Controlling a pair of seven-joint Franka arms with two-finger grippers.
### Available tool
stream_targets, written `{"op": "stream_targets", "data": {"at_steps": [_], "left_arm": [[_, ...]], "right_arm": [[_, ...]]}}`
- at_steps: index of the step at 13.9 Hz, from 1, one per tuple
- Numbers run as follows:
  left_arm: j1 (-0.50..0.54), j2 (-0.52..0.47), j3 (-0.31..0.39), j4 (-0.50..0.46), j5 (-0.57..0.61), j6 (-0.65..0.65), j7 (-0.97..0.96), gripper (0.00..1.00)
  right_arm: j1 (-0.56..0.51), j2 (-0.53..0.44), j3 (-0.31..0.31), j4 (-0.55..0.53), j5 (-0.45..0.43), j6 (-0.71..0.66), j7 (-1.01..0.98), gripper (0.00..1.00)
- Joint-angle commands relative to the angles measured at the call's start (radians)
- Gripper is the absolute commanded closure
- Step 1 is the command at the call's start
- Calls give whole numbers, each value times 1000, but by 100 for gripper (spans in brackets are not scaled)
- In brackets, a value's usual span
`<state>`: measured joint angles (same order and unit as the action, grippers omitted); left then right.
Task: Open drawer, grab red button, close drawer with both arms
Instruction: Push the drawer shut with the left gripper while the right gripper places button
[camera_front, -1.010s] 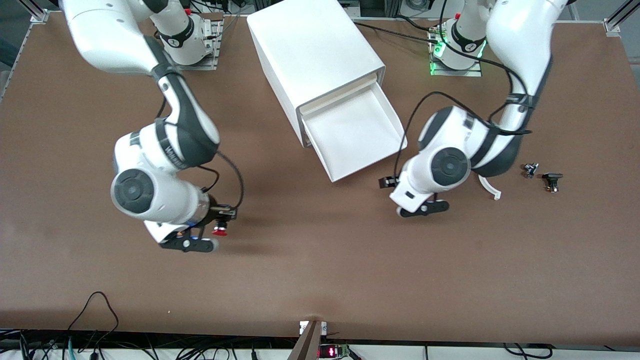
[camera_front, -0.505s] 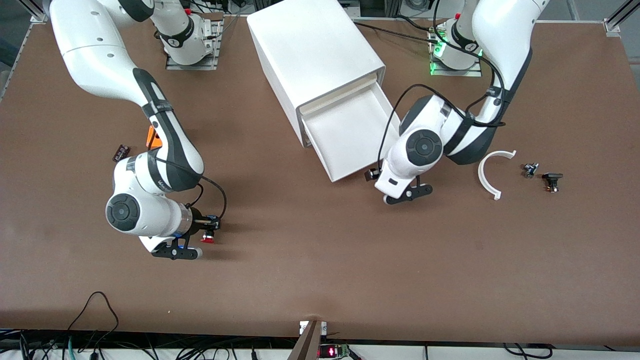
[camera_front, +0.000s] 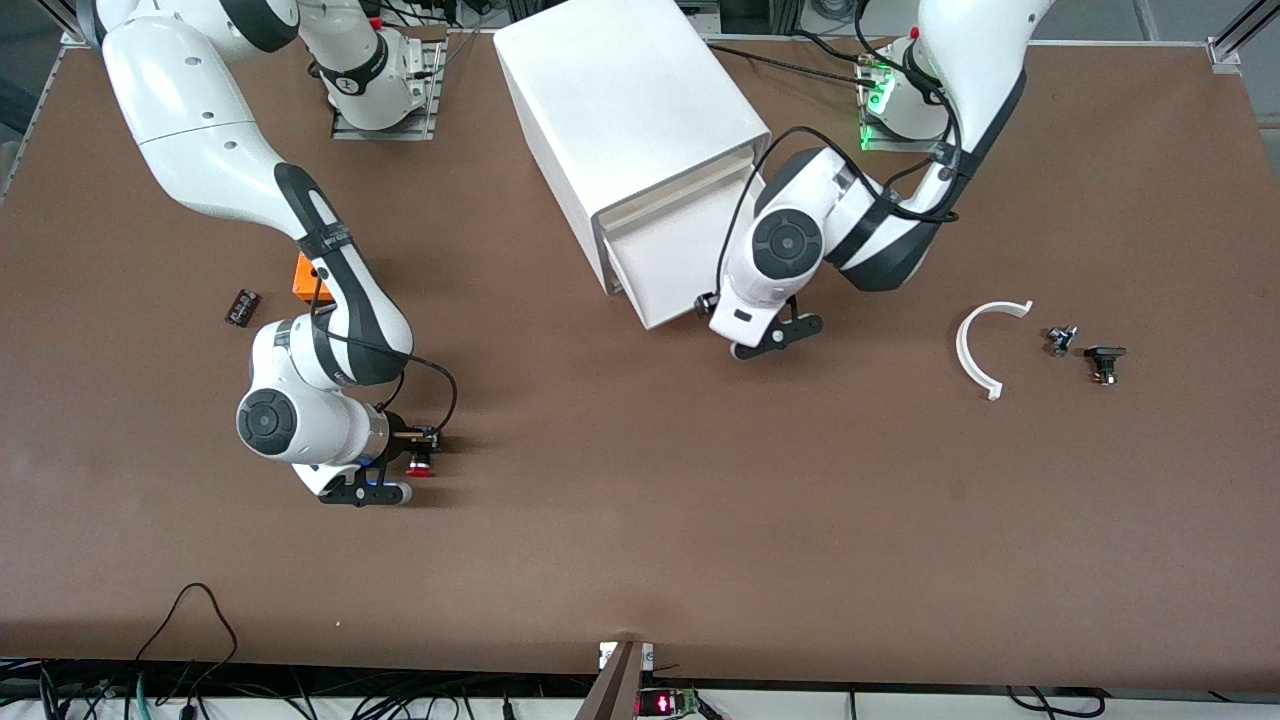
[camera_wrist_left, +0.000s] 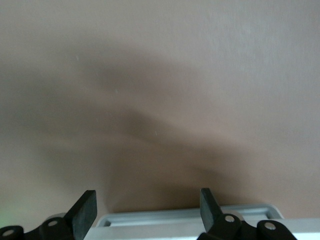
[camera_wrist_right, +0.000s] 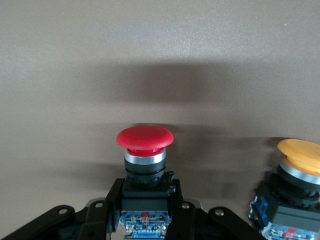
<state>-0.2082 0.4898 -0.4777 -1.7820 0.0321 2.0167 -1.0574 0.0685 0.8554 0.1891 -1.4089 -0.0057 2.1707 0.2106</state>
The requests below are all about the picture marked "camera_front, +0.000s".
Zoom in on black table cable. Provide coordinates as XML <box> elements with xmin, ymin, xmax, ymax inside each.
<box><xmin>704</xmin><ymin>40</ymin><xmax>881</xmax><ymax>91</ymax></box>

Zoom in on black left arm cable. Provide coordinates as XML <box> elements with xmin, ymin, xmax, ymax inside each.
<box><xmin>716</xmin><ymin>0</ymin><xmax>967</xmax><ymax>297</ymax></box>

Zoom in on circuit board with red light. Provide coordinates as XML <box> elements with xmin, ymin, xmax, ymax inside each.
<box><xmin>637</xmin><ymin>687</ymin><xmax>703</xmax><ymax>720</ymax></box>

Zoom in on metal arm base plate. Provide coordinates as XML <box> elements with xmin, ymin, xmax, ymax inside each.
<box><xmin>857</xmin><ymin>45</ymin><xmax>967</xmax><ymax>155</ymax></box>
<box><xmin>329</xmin><ymin>30</ymin><xmax>448</xmax><ymax>143</ymax></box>

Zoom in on black looped cable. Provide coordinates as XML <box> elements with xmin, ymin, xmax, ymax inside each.
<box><xmin>134</xmin><ymin>582</ymin><xmax>240</xmax><ymax>693</ymax></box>

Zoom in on small black brass part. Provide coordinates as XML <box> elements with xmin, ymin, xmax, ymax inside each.
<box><xmin>1084</xmin><ymin>344</ymin><xmax>1129</xmax><ymax>388</ymax></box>

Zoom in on white curved plastic piece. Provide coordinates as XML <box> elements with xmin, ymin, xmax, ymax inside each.
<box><xmin>954</xmin><ymin>298</ymin><xmax>1036</xmax><ymax>403</ymax></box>

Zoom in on orange switch box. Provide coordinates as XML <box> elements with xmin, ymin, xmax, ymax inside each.
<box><xmin>291</xmin><ymin>251</ymin><xmax>328</xmax><ymax>302</ymax></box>

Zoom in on aluminium frame profile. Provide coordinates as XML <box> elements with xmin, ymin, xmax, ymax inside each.
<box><xmin>35</xmin><ymin>0</ymin><xmax>102</xmax><ymax>49</ymax></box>
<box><xmin>1207</xmin><ymin>0</ymin><xmax>1280</xmax><ymax>71</ymax></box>

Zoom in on brown camera post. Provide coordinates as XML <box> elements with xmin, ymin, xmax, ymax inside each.
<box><xmin>574</xmin><ymin>640</ymin><xmax>647</xmax><ymax>720</ymax></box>

